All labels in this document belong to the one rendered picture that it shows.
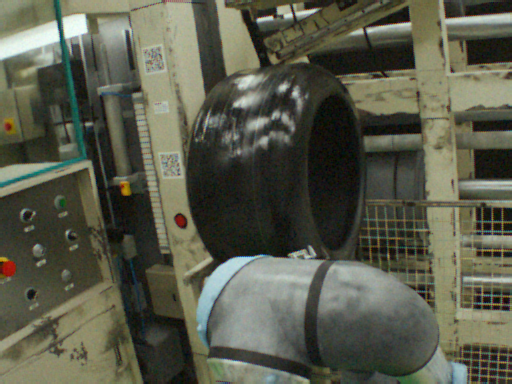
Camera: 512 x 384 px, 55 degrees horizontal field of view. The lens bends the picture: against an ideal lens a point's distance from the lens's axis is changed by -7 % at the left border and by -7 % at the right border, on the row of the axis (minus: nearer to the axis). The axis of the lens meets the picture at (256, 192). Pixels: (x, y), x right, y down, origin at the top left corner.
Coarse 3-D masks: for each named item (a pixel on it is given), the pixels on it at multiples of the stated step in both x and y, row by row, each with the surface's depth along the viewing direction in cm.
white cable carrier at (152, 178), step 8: (136, 96) 144; (136, 104) 145; (136, 112) 146; (144, 112) 145; (144, 120) 145; (144, 128) 146; (144, 144) 147; (144, 152) 148; (152, 152) 152; (144, 160) 149; (152, 160) 148; (152, 168) 148; (152, 176) 149; (152, 184) 150; (152, 192) 151; (152, 200) 152; (160, 200) 151; (160, 208) 151; (160, 216) 152; (160, 224) 153; (160, 232) 154; (160, 240) 155
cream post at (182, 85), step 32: (128, 0) 136; (160, 0) 130; (160, 32) 133; (192, 32) 141; (192, 64) 141; (160, 96) 139; (192, 96) 141; (160, 128) 142; (160, 192) 148; (192, 224) 146; (192, 256) 149; (192, 320) 156; (192, 352) 161
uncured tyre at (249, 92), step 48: (240, 96) 117; (288, 96) 113; (336, 96) 130; (192, 144) 119; (240, 144) 111; (288, 144) 109; (336, 144) 155; (192, 192) 118; (240, 192) 111; (288, 192) 109; (336, 192) 157; (240, 240) 116; (288, 240) 112; (336, 240) 149
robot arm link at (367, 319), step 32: (352, 288) 51; (384, 288) 51; (320, 320) 50; (352, 320) 49; (384, 320) 50; (416, 320) 52; (320, 352) 51; (352, 352) 50; (384, 352) 50; (416, 352) 52
